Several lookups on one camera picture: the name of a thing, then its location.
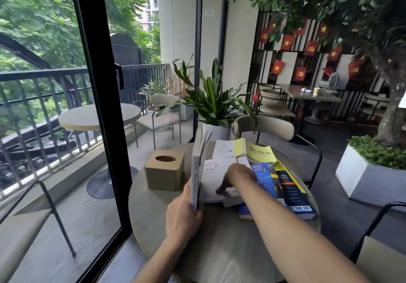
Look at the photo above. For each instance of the green plant in white pot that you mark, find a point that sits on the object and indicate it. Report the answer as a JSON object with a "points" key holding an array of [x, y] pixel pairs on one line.
{"points": [[214, 102]]}

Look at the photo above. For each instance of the black window post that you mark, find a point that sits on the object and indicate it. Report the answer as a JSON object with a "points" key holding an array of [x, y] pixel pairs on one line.
{"points": [[198, 54]]}

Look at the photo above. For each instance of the dry grass in white pot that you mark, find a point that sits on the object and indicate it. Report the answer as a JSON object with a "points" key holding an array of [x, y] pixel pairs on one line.
{"points": [[184, 83]]}

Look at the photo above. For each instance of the person's left hand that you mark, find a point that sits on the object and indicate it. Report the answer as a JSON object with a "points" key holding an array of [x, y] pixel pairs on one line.
{"points": [[180, 219]]}

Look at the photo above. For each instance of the dark wooden chair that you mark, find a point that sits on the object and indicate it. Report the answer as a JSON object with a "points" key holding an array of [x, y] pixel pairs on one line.
{"points": [[374, 108]]}

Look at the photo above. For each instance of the black arched panel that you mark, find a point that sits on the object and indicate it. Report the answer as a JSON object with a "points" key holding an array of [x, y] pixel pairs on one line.
{"points": [[125, 49]]}

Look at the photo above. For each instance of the white planter with green shrub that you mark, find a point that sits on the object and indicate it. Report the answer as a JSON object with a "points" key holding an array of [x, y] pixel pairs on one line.
{"points": [[364, 178]]}

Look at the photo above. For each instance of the person's right forearm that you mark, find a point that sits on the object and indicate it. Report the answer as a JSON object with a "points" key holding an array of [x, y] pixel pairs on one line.
{"points": [[295, 238]]}

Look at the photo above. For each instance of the black slatted partition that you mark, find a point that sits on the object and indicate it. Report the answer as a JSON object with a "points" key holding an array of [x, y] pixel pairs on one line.
{"points": [[345, 102]]}

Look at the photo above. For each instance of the small paper cup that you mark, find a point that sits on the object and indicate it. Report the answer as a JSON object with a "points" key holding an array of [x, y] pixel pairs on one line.
{"points": [[317, 91]]}

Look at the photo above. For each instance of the large leafy indoor tree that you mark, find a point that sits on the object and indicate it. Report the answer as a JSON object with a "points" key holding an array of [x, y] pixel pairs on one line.
{"points": [[364, 3]]}

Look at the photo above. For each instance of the white book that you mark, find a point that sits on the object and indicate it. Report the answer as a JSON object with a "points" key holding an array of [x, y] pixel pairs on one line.
{"points": [[215, 175]]}

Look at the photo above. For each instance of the round beige pedestal table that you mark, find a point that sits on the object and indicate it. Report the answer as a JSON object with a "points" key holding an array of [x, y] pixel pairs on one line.
{"points": [[82, 118]]}

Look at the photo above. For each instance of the person's right fingers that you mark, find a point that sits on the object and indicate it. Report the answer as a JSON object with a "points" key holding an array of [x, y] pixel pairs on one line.
{"points": [[223, 187]]}

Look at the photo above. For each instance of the small green balcony plant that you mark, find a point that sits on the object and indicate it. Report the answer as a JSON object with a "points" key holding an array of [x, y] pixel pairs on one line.
{"points": [[154, 89]]}

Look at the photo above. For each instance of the group of red star flags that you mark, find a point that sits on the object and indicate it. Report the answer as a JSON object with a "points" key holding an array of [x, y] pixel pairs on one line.
{"points": [[310, 48]]}

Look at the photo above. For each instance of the beige chair with black legs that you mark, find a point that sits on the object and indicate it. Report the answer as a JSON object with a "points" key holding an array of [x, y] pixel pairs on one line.
{"points": [[383, 260], [19, 232], [269, 127]]}

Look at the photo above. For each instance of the white crumpled napkin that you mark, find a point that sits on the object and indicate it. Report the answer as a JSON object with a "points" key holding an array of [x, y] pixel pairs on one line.
{"points": [[305, 90]]}

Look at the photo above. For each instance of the beige chair with curved back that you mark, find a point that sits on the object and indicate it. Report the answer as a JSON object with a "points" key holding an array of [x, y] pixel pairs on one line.
{"points": [[274, 105]]}

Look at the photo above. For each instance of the small white wall sign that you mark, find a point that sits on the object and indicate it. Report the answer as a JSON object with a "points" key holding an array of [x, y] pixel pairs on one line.
{"points": [[208, 12]]}

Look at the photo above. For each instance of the black and yellow book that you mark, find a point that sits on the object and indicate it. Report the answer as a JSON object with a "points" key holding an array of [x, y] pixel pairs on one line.
{"points": [[293, 194]]}

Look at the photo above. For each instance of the blue cover book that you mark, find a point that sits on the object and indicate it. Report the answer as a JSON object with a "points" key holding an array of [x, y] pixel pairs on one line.
{"points": [[269, 181]]}

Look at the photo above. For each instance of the person's left forearm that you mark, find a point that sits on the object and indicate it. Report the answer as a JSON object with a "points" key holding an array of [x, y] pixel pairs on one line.
{"points": [[165, 262]]}

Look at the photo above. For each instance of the black metal balcony railing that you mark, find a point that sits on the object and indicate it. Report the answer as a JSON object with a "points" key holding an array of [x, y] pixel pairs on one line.
{"points": [[38, 73]]}

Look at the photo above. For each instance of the person's left thumb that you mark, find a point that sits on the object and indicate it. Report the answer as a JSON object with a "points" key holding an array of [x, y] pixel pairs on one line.
{"points": [[198, 216]]}

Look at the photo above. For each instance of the black sliding door frame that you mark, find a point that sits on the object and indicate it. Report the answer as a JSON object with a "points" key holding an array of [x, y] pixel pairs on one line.
{"points": [[104, 102]]}

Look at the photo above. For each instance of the person's right hand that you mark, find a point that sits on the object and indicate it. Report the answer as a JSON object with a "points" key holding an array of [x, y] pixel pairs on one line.
{"points": [[239, 173]]}

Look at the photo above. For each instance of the tan square tissue box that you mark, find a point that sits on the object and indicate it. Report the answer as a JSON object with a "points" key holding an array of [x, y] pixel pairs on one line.
{"points": [[164, 173]]}

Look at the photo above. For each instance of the yellow cover book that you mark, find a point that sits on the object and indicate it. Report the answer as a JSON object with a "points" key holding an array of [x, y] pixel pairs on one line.
{"points": [[258, 152]]}

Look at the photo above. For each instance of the rectangular brown table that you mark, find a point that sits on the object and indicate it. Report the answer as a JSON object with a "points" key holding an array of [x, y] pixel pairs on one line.
{"points": [[304, 96]]}

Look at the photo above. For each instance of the beige chair with grey legs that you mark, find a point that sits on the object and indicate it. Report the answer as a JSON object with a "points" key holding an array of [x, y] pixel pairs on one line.
{"points": [[160, 118]]}

